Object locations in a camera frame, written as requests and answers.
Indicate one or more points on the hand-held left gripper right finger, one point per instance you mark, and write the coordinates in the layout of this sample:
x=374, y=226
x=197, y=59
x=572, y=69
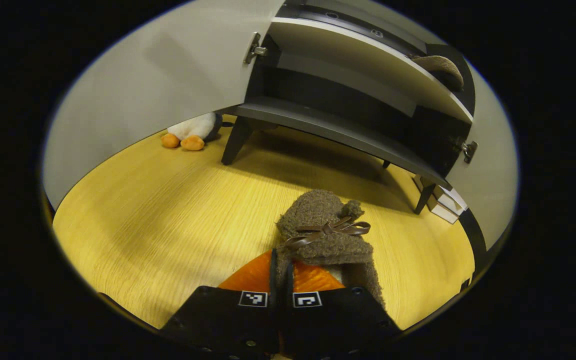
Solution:
x=338, y=320

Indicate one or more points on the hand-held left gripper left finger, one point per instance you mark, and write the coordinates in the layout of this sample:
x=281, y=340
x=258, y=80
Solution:
x=218, y=320

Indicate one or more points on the brown fuzzy shoe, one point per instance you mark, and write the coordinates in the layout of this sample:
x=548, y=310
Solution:
x=440, y=67
x=318, y=215

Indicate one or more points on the grey cabinet door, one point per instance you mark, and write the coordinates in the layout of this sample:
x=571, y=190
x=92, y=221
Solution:
x=168, y=75
x=493, y=165

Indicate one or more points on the grey shoe cabinet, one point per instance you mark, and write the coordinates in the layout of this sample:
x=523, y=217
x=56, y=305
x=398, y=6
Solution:
x=348, y=90

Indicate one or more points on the white plush toy orange feet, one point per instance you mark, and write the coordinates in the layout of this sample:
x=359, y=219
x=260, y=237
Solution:
x=195, y=127

